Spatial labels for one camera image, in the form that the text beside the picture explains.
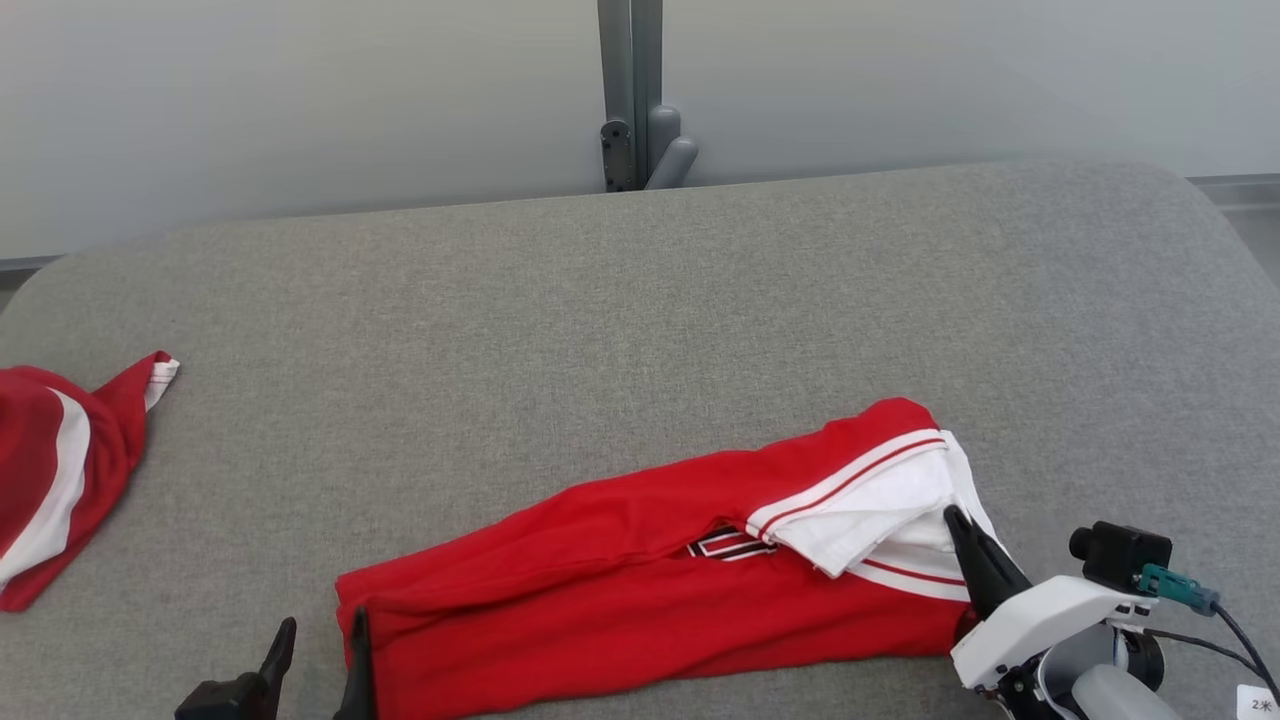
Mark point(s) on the red numbered basketball jersey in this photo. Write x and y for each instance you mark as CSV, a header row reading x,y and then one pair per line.
x,y
600,600

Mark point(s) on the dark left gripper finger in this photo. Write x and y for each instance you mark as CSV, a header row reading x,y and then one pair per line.
x,y
278,655
358,680

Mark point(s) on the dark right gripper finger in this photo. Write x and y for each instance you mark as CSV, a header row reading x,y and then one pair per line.
x,y
985,575

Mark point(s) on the grey rounded tube bracket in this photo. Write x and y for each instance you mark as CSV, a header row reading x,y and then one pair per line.
x,y
672,160

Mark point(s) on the grey wall baseboard rail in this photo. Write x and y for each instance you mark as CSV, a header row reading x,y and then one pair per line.
x,y
25,265
1240,190

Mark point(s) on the grey fabric sofa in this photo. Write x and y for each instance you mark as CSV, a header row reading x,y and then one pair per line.
x,y
500,330

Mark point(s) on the grey metal partition post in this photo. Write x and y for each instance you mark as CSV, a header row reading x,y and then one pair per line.
x,y
630,50

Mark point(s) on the dark grey hinge plate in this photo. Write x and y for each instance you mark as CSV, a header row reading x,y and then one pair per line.
x,y
617,155

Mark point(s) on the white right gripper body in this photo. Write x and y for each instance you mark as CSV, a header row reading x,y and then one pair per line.
x,y
1050,615

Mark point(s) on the teal right camera connector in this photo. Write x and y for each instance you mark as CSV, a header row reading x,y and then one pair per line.
x,y
1175,585

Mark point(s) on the red shorts with white stripe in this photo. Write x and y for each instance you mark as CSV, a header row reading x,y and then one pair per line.
x,y
110,450

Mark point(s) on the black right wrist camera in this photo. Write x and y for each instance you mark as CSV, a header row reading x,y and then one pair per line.
x,y
1125,555

